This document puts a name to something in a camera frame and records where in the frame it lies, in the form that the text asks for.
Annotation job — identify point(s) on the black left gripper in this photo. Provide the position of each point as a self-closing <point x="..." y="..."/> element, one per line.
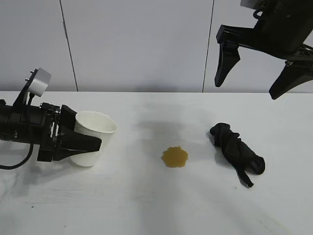
<point x="31" y="124"/>

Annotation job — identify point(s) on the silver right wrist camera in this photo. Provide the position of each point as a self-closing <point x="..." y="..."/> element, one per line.
<point x="247" y="3"/>

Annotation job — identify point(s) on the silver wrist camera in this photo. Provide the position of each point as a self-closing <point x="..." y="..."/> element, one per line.
<point x="247" y="3"/>
<point x="40" y="82"/>

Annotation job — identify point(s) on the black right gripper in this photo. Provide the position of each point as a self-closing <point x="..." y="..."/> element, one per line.
<point x="281" y="31"/>

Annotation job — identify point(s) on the brown liquid spill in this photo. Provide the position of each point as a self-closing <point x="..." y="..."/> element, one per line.
<point x="174" y="157"/>

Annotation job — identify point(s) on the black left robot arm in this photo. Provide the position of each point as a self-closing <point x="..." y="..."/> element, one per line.
<point x="5" y="122"/>

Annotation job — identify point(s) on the white paper cup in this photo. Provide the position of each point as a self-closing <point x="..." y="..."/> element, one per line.
<point x="97" y="124"/>

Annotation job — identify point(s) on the black cloth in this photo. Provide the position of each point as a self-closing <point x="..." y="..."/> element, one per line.
<point x="234" y="147"/>

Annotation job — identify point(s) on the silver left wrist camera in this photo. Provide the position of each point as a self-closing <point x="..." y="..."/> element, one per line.
<point x="40" y="82"/>

